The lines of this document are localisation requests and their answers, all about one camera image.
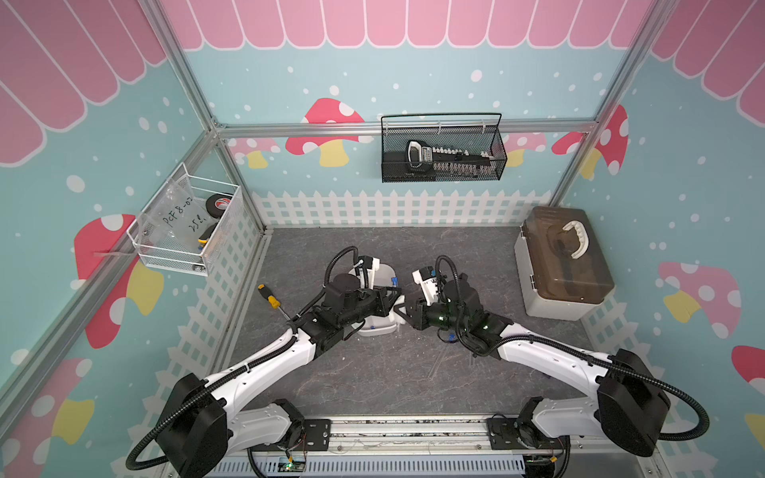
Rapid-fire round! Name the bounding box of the white wiping cloth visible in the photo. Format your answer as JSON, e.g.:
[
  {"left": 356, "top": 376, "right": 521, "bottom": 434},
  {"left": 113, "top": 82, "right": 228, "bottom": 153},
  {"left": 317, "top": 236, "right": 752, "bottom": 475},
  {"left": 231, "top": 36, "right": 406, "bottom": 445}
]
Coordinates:
[{"left": 390, "top": 295, "right": 410, "bottom": 326}]

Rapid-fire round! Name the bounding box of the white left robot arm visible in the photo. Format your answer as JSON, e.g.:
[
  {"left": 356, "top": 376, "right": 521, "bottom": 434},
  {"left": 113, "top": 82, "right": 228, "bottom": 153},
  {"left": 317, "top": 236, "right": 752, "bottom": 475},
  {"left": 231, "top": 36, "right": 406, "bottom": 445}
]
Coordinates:
[{"left": 126, "top": 273, "right": 402, "bottom": 477}]

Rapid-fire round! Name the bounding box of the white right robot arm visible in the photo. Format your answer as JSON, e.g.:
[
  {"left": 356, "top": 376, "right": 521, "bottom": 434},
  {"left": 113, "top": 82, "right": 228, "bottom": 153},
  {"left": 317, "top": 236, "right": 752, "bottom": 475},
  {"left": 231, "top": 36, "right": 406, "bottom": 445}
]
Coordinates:
[{"left": 394, "top": 284, "right": 710, "bottom": 457}]

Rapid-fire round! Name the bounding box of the white rectangular plastic tray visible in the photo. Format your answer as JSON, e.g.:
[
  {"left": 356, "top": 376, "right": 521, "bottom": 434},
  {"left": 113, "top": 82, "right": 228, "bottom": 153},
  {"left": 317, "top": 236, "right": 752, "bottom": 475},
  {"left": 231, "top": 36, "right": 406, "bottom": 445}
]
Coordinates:
[{"left": 359, "top": 264, "right": 404, "bottom": 338}]

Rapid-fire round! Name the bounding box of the yellow black screwdriver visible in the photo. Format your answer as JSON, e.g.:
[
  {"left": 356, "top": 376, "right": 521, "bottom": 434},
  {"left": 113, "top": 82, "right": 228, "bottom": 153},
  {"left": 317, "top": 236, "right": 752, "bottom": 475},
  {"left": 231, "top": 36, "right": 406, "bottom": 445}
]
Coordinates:
[{"left": 257, "top": 284, "right": 292, "bottom": 322}]

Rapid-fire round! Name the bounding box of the brown lidded storage box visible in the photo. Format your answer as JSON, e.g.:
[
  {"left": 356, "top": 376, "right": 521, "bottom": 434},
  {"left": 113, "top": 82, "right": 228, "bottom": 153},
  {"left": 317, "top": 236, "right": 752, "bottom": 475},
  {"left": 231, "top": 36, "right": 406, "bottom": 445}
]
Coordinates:
[{"left": 514, "top": 206, "right": 615, "bottom": 321}]

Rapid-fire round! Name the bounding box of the black socket tool set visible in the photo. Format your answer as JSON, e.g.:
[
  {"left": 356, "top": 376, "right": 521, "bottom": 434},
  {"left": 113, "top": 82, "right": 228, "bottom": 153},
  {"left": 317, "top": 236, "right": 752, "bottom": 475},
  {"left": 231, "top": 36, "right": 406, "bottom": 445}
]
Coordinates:
[{"left": 406, "top": 141, "right": 497, "bottom": 178}]

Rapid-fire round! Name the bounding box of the black tape roll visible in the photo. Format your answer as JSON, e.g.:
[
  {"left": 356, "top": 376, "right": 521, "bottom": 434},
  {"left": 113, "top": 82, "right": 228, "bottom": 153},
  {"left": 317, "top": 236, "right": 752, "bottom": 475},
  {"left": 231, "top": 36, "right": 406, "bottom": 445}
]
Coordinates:
[{"left": 205, "top": 193, "right": 232, "bottom": 220}]

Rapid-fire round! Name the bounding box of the clear labelled plastic bag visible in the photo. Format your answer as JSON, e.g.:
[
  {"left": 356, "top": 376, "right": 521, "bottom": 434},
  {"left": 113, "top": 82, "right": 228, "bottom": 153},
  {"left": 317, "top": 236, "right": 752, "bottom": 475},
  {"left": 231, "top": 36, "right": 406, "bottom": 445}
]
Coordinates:
[{"left": 135, "top": 175, "right": 212, "bottom": 254}]

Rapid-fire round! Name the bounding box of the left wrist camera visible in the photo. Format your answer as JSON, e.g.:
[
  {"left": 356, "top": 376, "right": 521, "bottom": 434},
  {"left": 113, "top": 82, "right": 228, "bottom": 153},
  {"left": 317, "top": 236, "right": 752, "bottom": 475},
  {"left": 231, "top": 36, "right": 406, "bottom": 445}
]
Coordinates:
[{"left": 354, "top": 255, "right": 381, "bottom": 289}]

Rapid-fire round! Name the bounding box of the black wire mesh basket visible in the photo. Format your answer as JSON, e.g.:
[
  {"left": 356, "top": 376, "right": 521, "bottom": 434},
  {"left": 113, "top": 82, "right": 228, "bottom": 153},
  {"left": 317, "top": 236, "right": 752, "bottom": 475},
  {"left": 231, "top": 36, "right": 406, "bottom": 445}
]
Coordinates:
[{"left": 380, "top": 113, "right": 507, "bottom": 182}]

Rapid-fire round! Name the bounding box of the white wire wall basket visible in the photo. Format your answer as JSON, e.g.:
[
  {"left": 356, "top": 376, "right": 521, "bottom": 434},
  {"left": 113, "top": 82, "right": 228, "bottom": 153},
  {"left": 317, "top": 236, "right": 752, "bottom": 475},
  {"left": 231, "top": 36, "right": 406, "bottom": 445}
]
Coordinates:
[{"left": 127, "top": 165, "right": 249, "bottom": 277}]

